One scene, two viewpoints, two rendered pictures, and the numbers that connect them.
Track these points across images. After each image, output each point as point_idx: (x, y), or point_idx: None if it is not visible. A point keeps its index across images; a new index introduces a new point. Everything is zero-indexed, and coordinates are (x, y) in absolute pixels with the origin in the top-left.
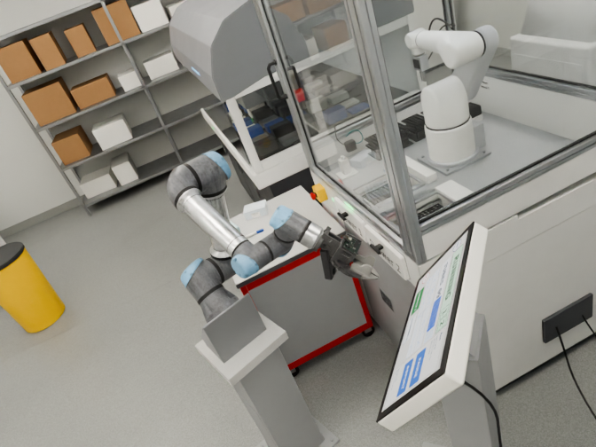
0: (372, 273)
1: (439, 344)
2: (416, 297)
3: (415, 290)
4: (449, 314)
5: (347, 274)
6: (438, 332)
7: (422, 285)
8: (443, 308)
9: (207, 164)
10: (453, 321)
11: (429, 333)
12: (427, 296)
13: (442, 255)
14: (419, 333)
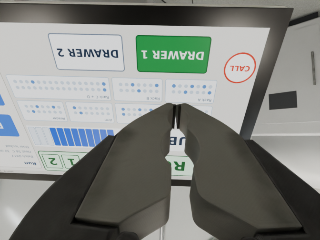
0: (176, 128)
1: (17, 164)
2: (196, 39)
3: (244, 15)
4: (61, 172)
5: (32, 224)
6: (39, 157)
7: (224, 58)
8: (81, 157)
9: None
10: (45, 180)
11: (45, 137)
12: (152, 98)
13: (250, 120)
14: (57, 103)
